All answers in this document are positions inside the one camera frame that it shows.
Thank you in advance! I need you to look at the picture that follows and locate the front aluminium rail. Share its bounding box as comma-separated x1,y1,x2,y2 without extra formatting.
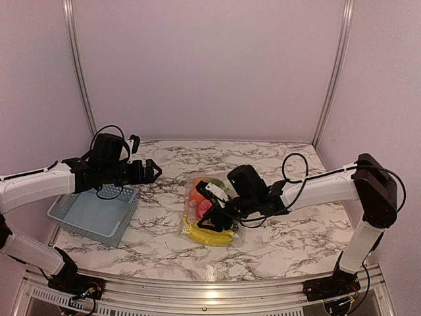
19,266,385,316

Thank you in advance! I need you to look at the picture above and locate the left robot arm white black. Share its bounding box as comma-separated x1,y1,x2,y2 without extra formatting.
1,133,162,293

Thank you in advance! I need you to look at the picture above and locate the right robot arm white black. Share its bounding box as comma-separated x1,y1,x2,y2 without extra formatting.
195,153,406,295

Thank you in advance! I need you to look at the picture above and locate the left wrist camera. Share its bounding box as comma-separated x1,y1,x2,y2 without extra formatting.
119,134,141,164

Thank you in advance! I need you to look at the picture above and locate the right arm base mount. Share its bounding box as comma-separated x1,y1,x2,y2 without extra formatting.
303,263,360,302

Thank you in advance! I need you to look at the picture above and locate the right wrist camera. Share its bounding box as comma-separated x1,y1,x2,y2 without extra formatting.
207,183,231,208

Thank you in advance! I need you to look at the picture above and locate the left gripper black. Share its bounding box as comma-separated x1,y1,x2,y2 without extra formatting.
101,159,162,186

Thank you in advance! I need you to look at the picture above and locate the fake orange fruit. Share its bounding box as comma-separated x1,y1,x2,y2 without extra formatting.
189,188,205,207

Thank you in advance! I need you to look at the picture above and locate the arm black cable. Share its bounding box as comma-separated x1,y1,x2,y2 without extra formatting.
88,124,128,200
230,153,407,230

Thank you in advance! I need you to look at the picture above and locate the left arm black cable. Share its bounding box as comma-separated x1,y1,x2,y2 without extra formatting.
88,124,128,200

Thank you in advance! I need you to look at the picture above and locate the light blue plastic basket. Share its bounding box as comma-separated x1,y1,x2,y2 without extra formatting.
47,184,137,247

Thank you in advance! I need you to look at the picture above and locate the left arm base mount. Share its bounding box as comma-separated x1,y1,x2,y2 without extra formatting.
47,262,105,300

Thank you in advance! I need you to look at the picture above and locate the clear zip top bag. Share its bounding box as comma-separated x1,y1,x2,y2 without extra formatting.
179,171,245,247

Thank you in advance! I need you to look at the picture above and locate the left aluminium frame post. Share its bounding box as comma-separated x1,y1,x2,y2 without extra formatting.
62,0,97,136

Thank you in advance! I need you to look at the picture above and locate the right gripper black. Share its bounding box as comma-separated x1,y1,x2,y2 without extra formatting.
197,192,257,232

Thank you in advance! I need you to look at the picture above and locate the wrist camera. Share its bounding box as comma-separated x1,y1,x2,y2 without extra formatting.
207,183,231,208
119,134,141,164

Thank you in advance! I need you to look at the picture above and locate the right aluminium frame post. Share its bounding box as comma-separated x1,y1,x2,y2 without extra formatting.
311,0,355,148

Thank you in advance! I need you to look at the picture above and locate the pink red fake fruit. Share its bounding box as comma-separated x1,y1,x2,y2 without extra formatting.
189,199,212,220

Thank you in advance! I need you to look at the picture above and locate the yellow fake banana bunch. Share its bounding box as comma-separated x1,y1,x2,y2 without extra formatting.
183,215,234,246

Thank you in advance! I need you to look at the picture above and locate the aluminium frame post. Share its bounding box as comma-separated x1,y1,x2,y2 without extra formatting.
62,0,97,136
311,0,355,148

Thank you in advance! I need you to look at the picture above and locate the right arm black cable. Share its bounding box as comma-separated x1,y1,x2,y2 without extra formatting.
230,153,407,230

